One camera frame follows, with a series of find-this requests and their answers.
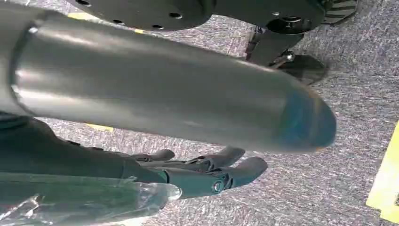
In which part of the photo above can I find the black robot leg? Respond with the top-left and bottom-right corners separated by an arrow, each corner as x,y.
213,0 -> 359,85

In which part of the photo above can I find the black robot foot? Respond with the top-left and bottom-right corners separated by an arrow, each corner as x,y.
65,0 -> 216,32

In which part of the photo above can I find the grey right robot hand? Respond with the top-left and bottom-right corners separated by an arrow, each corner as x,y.
0,17 -> 338,200

